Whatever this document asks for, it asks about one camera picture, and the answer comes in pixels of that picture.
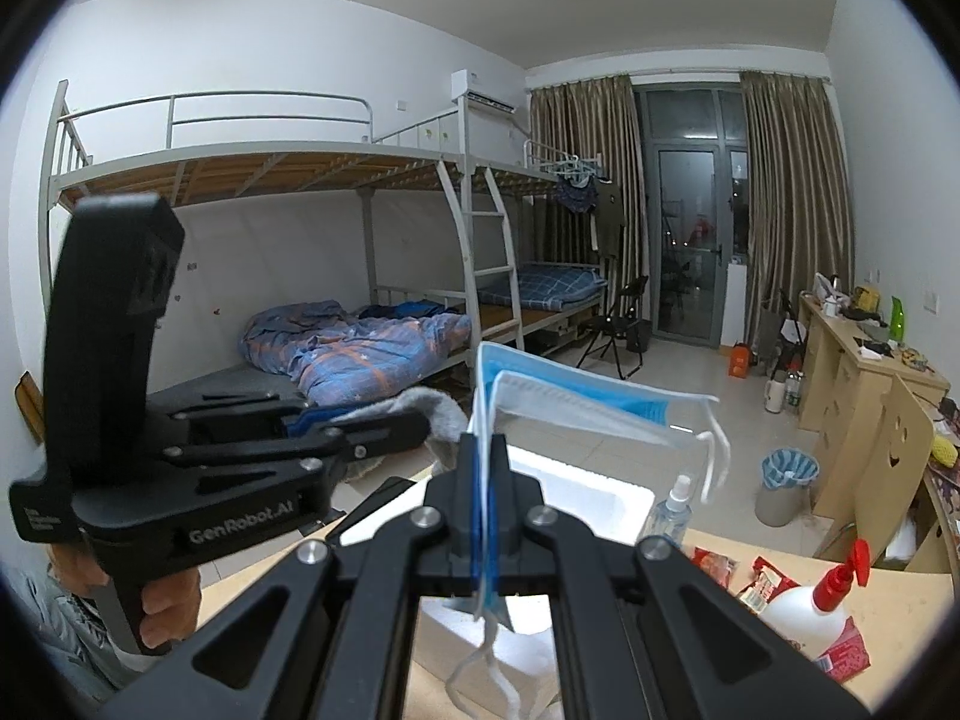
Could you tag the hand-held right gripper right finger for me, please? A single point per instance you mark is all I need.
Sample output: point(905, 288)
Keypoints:
point(517, 532)

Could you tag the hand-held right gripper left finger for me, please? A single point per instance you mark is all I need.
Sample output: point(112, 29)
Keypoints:
point(469, 525)

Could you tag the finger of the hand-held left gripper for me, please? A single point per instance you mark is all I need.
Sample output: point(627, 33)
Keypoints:
point(240, 406)
point(300, 441)

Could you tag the white foam box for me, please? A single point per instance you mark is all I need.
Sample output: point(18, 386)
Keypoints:
point(585, 495)

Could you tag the grey cloth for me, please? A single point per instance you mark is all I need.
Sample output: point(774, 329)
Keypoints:
point(442, 416)

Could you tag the blue face mask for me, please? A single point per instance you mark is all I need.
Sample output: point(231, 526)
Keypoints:
point(570, 390)

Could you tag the person's left forearm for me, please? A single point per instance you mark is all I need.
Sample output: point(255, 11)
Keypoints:
point(67, 630)

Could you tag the person's left hand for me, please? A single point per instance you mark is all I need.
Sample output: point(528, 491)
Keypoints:
point(171, 607)

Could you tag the dark grey mattress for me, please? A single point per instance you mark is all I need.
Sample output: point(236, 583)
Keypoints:
point(240, 382)

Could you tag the blue patterned quilt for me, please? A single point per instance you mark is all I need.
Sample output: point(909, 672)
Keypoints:
point(360, 352)

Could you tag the clear spray bottle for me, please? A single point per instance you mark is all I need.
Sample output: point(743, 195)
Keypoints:
point(671, 517)

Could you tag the red snack packet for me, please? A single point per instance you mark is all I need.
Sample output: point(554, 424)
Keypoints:
point(712, 566)
point(765, 581)

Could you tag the black folding chair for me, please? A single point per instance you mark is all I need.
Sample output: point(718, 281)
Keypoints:
point(619, 315)

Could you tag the blue plaid bedding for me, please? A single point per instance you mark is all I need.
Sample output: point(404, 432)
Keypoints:
point(547, 285)

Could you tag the grey metal bunk bed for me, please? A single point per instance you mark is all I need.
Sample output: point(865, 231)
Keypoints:
point(262, 157)
point(487, 165)

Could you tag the grey trash bin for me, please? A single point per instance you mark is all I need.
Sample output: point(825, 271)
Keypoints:
point(784, 487)

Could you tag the orange bag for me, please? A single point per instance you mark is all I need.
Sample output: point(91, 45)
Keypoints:
point(739, 361)

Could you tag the white lotion pump bottle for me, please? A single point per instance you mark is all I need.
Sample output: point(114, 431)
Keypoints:
point(795, 611)

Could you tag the white jug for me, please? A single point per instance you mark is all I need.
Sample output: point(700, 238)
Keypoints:
point(774, 397)

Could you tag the green label bottle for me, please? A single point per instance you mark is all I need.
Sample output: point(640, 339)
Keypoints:
point(793, 394)

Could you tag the white cabinet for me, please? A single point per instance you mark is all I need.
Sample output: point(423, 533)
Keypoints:
point(736, 304)

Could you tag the hanging dark clothes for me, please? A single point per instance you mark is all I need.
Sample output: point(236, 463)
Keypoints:
point(607, 217)

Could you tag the glass balcony door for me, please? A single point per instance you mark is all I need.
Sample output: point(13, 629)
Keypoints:
point(686, 240)

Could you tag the red tissue packet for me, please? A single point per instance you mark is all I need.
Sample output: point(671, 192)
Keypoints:
point(847, 649)

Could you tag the wooden smiley face chair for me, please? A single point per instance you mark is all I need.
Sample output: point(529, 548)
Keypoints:
point(892, 450)

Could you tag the white air conditioner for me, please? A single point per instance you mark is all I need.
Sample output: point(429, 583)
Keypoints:
point(484, 90)

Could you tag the beige curtain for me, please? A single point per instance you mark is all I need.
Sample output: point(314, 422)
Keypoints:
point(795, 187)
point(585, 135)

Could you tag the dark patterned desk mat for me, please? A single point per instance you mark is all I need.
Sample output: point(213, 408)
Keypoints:
point(949, 499)

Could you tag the green plastic bottle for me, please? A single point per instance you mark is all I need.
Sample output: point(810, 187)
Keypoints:
point(896, 319)

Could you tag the yellow foam net sleeve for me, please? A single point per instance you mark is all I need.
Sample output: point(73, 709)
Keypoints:
point(945, 452)

